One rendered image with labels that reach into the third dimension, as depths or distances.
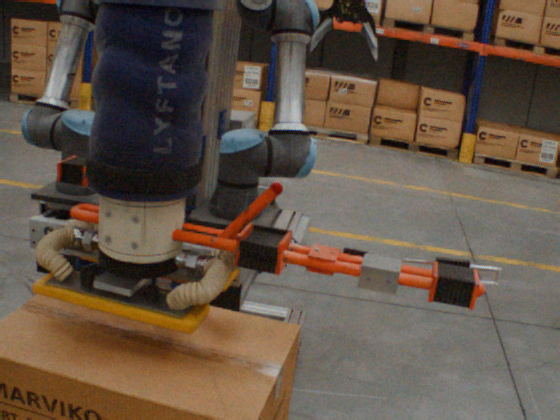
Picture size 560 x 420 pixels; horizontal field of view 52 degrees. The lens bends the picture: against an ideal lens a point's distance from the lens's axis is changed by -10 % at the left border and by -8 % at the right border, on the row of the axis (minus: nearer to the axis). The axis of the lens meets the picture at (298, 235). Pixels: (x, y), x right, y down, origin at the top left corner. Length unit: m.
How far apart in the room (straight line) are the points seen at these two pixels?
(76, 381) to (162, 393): 0.17
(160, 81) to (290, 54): 0.77
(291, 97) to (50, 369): 0.99
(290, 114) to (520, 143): 7.02
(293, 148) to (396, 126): 6.66
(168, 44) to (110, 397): 0.63
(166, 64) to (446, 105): 7.41
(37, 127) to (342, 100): 6.62
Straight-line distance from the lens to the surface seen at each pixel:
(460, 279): 1.09
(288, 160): 1.71
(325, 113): 8.29
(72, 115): 1.85
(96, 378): 1.17
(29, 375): 1.24
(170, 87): 1.06
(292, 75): 1.75
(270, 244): 1.12
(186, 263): 1.19
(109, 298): 1.16
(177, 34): 1.05
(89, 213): 1.25
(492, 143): 8.53
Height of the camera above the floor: 1.60
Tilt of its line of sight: 20 degrees down
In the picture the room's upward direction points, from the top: 7 degrees clockwise
